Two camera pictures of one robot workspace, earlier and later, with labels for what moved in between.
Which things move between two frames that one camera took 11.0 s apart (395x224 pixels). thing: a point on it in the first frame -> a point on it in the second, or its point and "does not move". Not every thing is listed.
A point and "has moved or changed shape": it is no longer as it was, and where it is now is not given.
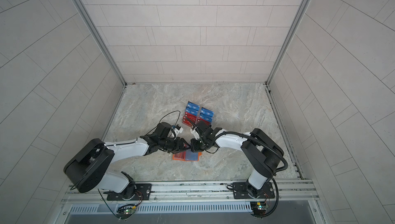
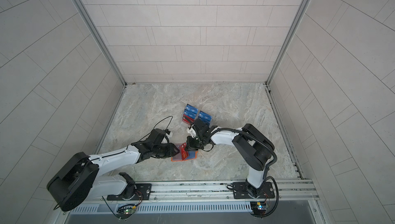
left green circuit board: (125, 213) does not move
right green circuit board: (259, 208) does not move
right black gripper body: (200, 145) does not move
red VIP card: (186, 121) has moved or changed shape
